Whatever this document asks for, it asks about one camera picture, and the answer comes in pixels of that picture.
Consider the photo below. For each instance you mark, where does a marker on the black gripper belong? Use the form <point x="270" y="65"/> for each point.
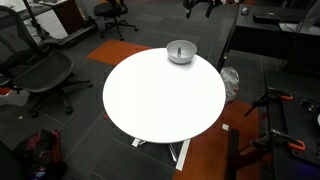
<point x="201" y="1"/>

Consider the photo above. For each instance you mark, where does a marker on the teal capped marker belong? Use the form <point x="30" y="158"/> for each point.
<point x="179" y="52"/>

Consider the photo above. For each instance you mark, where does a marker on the white round bowl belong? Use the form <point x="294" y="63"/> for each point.
<point x="181" y="52"/>

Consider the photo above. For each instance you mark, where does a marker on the grey computer mouse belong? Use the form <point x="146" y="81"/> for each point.
<point x="245" y="10"/>

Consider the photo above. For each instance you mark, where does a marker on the black office desk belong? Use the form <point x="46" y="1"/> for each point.
<point x="263" y="36"/>

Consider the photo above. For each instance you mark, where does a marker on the white plastic bag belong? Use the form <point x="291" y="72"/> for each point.
<point x="230" y="81"/>

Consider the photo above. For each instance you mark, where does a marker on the small black office chair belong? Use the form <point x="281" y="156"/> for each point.
<point x="111" y="10"/>

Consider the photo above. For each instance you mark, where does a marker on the small white floor tag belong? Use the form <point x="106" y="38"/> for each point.
<point x="225" y="126"/>

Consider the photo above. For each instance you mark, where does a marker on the black floor stand base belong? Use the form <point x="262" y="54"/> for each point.
<point x="71" y="35"/>

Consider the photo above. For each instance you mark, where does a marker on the white table base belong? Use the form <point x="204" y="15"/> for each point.
<point x="183" y="155"/>

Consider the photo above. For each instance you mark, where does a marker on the white desk with brown panel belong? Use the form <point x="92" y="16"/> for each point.
<point x="50" y="18"/>

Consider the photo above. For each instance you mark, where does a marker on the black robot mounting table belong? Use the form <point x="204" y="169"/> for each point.
<point x="293" y="133"/>

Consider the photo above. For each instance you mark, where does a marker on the large black mesh office chair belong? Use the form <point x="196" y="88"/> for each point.
<point x="40" y="71"/>

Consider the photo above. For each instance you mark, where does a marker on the red and black bag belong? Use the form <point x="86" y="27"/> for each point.
<point x="43" y="153"/>

